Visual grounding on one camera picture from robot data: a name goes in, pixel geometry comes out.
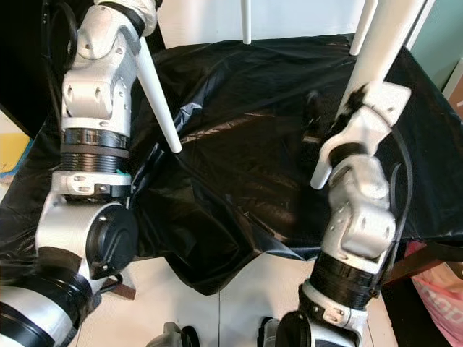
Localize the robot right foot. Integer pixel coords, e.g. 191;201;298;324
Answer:
260;317;299;347

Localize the white board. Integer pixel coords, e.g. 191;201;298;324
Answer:
158;0;417;48

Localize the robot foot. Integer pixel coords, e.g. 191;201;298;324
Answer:
148;322;200;347
260;317;299;347

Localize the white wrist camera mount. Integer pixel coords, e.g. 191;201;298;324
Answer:
322;81;413;168
139;0;163;37

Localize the pink plastic bag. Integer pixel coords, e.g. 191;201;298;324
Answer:
409;242;463;346

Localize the black plastic sheet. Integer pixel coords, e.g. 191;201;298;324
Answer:
0;33;463;297

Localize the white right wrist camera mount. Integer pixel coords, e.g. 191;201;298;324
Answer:
322;81;413;168

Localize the black door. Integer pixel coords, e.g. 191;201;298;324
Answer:
0;0;59;138

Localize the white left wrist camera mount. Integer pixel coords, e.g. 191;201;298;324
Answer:
139;0;163;37

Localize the yellow bag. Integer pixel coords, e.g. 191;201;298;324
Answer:
0;132;34;192

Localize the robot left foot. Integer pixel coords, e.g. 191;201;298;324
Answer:
148;322;200;347

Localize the white plastic table leg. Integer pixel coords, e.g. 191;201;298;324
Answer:
240;0;252;46
349;0;379;57
309;0;429;191
136;38;183;155

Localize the brown wooden cabinet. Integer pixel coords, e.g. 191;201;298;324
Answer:
443;61;463;120

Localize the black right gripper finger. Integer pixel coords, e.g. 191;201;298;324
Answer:
303;90;326;142

